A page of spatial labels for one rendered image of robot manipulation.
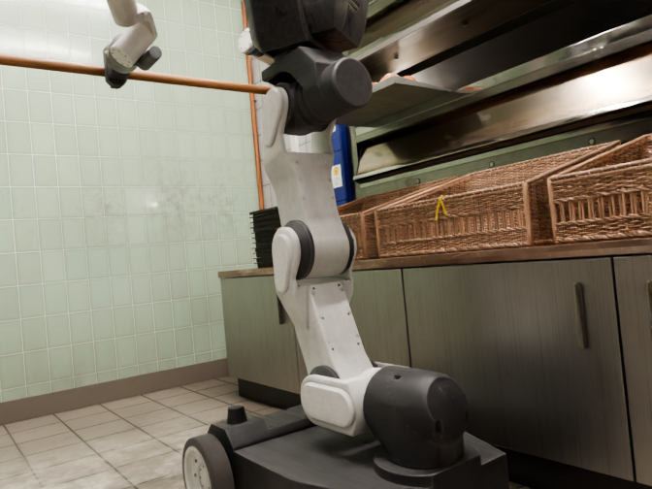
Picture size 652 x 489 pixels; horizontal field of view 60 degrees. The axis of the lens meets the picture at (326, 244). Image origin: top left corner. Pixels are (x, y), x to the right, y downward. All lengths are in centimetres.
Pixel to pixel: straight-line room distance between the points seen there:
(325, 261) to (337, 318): 14
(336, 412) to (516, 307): 49
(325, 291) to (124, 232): 179
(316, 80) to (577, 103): 93
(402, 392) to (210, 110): 245
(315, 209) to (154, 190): 182
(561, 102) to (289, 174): 96
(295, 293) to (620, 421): 73
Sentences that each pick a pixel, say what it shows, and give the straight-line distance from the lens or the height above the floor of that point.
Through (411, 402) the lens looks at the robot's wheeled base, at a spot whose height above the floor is 31.
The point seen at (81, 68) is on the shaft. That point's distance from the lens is 179.
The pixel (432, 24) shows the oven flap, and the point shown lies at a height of 139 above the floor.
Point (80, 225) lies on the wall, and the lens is 294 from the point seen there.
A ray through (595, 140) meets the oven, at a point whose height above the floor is 87.
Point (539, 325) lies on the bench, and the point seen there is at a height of 40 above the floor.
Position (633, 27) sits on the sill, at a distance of 189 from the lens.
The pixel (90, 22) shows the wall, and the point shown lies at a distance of 323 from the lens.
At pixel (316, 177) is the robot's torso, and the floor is 80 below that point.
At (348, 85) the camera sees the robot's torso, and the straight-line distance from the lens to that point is 126.
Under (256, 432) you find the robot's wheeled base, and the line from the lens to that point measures 144.
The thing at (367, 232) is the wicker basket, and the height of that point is 67.
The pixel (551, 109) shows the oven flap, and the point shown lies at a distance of 197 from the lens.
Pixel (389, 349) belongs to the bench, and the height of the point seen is 31.
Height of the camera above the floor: 60
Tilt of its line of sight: 1 degrees up
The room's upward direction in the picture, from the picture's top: 5 degrees counter-clockwise
